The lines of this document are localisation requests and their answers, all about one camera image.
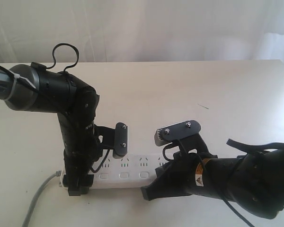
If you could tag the white backdrop curtain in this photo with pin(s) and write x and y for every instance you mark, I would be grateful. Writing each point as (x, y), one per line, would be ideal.
(143, 30)

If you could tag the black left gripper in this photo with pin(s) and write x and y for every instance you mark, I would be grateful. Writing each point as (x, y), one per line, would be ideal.
(79, 157)

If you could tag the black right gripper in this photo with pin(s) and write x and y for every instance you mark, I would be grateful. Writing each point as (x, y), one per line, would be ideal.
(186, 174)

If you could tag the white five-outlet power strip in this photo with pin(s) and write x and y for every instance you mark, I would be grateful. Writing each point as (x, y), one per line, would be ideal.
(132, 171)

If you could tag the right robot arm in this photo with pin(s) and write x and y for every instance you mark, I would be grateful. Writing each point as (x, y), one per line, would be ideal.
(255, 180)

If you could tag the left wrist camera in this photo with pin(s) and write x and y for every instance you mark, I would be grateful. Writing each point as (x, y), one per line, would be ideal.
(114, 139)

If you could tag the white zip tie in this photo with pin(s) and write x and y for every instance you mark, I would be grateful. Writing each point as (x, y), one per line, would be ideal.
(17, 79)

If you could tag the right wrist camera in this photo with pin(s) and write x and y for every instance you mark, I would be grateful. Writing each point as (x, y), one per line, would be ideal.
(177, 131)

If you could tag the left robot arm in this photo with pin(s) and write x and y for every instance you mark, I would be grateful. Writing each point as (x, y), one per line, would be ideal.
(73, 100)

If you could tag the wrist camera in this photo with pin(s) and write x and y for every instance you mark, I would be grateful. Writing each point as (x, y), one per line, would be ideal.
(114, 139)
(177, 131)

